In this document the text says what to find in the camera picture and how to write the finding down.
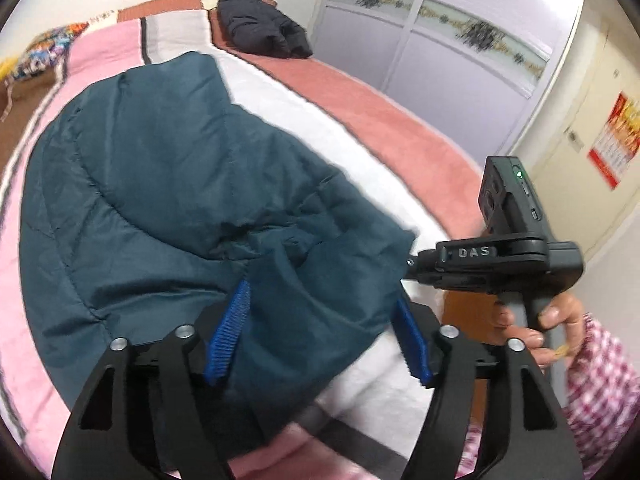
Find person's right hand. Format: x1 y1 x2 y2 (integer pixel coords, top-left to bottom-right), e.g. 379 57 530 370
487 292 588 368

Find red wall calendar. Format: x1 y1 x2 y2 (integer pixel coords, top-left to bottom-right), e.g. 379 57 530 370
590 92 640 191

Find teal quilted jacket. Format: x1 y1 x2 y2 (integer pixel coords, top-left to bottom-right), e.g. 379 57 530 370
19 51 418 461

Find striped bed blanket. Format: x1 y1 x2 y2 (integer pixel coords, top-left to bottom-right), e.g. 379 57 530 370
0 0 493 480

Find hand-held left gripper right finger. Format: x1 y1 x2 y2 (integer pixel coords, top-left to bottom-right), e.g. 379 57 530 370
390 294 586 480

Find person's right forearm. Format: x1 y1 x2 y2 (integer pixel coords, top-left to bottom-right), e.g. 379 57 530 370
565 312 640 480

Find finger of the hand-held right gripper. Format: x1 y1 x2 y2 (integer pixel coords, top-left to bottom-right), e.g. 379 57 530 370
406 249 442 282

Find folded black jacket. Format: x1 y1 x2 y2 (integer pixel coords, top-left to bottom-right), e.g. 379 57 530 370
218 0 314 59

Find pink checked pajamas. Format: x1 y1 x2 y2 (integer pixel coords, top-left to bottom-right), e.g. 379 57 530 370
452 430 488 480

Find lilac wardrobe with floral band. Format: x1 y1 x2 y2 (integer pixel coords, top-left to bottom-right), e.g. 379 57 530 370
306 0 588 156

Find cream door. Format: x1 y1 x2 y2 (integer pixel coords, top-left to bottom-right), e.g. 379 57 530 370
520 15 640 261

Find colourful patterned pillow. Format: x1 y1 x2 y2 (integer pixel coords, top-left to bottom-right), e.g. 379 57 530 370
10 22 86 83

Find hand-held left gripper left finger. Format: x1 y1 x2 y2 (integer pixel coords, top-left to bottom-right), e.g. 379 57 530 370
50 279 252 480

